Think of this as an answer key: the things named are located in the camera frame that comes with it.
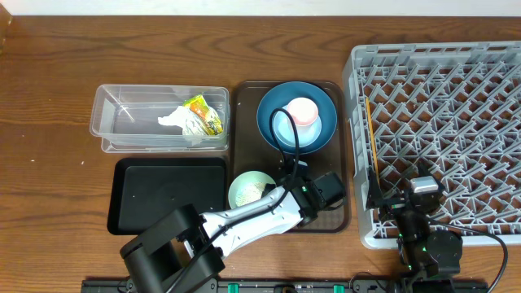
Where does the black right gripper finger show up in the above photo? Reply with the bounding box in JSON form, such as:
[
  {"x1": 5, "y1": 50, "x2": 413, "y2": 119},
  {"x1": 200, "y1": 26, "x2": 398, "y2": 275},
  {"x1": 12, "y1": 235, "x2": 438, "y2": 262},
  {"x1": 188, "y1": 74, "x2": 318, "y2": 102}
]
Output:
[
  {"x1": 398, "y1": 159, "x2": 432, "y2": 182},
  {"x1": 366, "y1": 168, "x2": 383, "y2": 209}
]

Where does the green bowl with rice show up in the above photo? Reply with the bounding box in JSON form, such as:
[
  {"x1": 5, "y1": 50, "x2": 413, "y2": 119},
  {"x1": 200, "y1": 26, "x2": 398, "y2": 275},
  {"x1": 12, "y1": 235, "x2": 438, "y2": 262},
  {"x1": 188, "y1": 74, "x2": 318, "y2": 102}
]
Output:
[{"x1": 228, "y1": 171, "x2": 275, "y2": 209}]

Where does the yellow green snack wrapper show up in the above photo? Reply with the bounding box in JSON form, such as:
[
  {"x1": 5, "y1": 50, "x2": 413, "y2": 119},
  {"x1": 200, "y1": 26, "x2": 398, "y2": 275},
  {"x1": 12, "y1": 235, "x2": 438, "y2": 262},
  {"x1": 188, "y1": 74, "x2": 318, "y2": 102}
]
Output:
[{"x1": 182, "y1": 94, "x2": 223, "y2": 135}]

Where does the white tissue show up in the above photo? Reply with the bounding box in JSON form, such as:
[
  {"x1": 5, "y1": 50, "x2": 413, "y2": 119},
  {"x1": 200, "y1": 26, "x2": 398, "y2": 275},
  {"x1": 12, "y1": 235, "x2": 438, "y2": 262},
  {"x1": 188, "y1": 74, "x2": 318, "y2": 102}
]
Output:
[{"x1": 157, "y1": 106, "x2": 210, "y2": 137}]

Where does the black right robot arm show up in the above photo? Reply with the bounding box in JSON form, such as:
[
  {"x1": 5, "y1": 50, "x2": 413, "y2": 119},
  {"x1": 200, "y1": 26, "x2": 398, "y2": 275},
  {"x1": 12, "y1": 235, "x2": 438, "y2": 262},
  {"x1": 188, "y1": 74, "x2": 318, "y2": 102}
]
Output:
[{"x1": 366, "y1": 163, "x2": 462, "y2": 292}]

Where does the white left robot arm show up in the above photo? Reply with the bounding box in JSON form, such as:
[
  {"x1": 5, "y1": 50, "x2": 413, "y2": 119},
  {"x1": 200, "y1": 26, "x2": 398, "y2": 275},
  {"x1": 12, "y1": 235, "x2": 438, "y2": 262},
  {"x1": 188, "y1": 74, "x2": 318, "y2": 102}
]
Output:
[{"x1": 120, "y1": 173, "x2": 344, "y2": 292}]

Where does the grey plastic dishwasher rack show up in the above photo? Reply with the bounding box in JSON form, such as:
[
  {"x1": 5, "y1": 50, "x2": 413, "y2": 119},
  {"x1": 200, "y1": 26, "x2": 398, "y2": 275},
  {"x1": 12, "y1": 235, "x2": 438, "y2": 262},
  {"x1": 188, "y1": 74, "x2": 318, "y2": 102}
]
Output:
[{"x1": 343, "y1": 41, "x2": 520, "y2": 249}]

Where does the light blue bowl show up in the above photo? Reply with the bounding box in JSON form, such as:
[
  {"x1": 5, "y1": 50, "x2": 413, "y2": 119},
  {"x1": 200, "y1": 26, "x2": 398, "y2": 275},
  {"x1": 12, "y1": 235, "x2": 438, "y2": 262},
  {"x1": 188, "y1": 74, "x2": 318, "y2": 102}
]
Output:
[{"x1": 273, "y1": 112, "x2": 322, "y2": 147}]

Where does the brown serving tray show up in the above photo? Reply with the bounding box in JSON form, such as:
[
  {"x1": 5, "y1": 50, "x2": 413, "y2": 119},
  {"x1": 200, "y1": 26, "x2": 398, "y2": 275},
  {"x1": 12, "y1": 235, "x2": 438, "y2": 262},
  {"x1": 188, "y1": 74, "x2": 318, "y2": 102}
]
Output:
[{"x1": 230, "y1": 81, "x2": 351, "y2": 234}]

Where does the pink cup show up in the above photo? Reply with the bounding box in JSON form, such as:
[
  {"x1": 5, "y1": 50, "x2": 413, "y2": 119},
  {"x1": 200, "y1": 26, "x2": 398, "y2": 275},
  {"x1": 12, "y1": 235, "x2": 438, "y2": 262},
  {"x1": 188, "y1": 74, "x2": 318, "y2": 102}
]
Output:
[{"x1": 287, "y1": 97, "x2": 318, "y2": 126}]

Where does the dark blue plate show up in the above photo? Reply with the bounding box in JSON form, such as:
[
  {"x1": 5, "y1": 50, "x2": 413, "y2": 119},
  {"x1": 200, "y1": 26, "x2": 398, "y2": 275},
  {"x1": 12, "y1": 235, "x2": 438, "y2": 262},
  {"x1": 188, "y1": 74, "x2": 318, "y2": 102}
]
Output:
[{"x1": 256, "y1": 81, "x2": 337, "y2": 155}]

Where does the wooden chopstick left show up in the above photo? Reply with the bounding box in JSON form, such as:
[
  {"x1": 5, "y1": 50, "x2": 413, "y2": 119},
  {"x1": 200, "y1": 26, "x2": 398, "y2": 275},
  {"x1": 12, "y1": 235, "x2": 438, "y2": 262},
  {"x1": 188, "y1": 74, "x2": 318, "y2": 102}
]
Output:
[{"x1": 365, "y1": 98, "x2": 379, "y2": 184}]

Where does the black tray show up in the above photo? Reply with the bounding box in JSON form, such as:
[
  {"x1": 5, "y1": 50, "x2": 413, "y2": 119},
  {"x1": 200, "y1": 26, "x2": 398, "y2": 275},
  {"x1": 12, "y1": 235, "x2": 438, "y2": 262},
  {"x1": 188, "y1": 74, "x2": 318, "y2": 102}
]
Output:
[{"x1": 107, "y1": 157, "x2": 227, "y2": 235}]

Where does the clear plastic bin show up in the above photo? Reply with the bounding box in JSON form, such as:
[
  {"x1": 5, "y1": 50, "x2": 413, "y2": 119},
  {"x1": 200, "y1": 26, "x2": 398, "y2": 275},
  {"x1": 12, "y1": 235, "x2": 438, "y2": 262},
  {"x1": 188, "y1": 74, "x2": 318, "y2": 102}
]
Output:
[{"x1": 90, "y1": 85, "x2": 230, "y2": 153}]

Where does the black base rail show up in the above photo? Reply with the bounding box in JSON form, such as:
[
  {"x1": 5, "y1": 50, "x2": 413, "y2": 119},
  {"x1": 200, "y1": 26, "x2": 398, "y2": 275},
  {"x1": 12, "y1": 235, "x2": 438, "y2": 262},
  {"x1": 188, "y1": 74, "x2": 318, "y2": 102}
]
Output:
[{"x1": 81, "y1": 278, "x2": 488, "y2": 293}]

